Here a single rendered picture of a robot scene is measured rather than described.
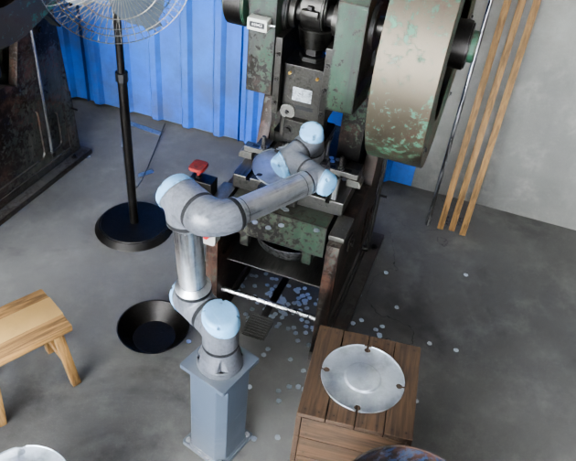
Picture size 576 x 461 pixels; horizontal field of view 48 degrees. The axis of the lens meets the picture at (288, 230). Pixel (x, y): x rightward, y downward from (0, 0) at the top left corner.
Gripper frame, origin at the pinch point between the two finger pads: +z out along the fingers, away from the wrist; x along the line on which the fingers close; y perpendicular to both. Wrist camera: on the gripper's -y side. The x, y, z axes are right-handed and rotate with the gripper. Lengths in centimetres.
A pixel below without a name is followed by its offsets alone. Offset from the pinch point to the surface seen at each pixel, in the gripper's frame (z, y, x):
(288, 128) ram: -9.3, -12.1, 15.7
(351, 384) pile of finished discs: 21, 33, -59
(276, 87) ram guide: -22.1, -18.0, 22.5
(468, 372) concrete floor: 76, 77, -26
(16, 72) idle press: 35, -160, 40
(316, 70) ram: -27.9, -5.2, 28.5
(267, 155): 7.5, -20.7, 13.0
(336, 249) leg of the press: 12.9, 14.9, -15.2
